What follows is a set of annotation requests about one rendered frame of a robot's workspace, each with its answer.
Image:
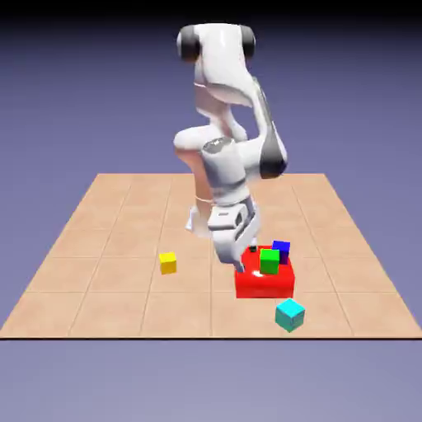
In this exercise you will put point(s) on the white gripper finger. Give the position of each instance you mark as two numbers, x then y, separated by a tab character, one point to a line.
239	265
253	247

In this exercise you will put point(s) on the small green cube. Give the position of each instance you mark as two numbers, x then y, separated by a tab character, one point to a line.
269	261

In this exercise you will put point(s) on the large red box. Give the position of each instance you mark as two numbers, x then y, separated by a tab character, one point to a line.
263	283

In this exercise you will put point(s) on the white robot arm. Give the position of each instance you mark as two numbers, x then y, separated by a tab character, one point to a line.
220	99

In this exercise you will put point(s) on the small blue cube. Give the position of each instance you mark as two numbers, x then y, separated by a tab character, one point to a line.
283	248

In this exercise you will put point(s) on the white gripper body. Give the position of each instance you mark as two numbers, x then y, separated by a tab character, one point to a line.
230	245

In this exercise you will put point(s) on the small cyan cube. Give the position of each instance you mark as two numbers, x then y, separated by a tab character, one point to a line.
289	314

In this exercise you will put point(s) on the small yellow cube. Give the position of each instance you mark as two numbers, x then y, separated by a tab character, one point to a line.
167	262

